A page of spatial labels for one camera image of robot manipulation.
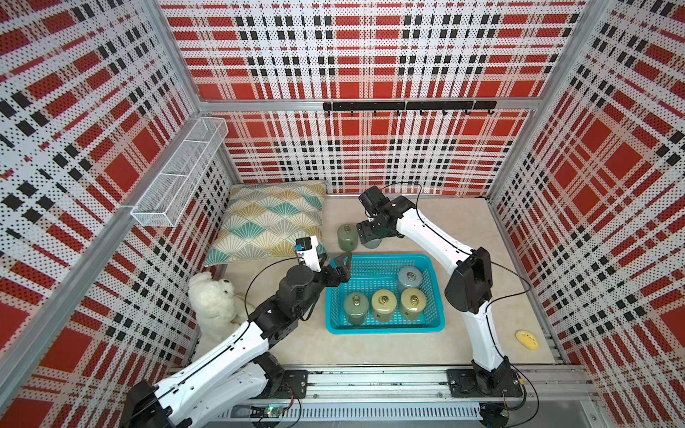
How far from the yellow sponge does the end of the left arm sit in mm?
597

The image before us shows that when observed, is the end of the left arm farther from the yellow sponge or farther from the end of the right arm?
the yellow sponge

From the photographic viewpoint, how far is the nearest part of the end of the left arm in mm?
535

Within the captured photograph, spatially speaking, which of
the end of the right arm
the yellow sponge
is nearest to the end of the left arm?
the end of the right arm

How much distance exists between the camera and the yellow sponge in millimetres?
803

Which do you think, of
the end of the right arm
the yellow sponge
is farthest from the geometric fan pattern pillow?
the yellow sponge
